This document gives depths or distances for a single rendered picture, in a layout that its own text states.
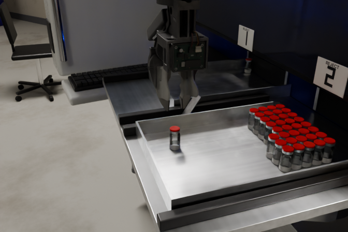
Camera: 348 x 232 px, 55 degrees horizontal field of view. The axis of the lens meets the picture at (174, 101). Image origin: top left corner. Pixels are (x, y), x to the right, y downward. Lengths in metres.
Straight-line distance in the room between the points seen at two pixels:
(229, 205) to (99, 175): 1.65
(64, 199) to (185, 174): 1.44
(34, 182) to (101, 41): 1.11
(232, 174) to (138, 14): 0.91
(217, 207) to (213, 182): 0.08
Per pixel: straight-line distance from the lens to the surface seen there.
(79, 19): 1.32
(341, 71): 0.71
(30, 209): 2.00
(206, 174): 0.61
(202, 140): 0.71
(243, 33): 1.01
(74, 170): 2.21
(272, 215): 0.56
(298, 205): 0.59
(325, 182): 0.62
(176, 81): 1.03
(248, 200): 0.55
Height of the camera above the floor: 1.25
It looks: 24 degrees down
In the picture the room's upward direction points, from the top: straight up
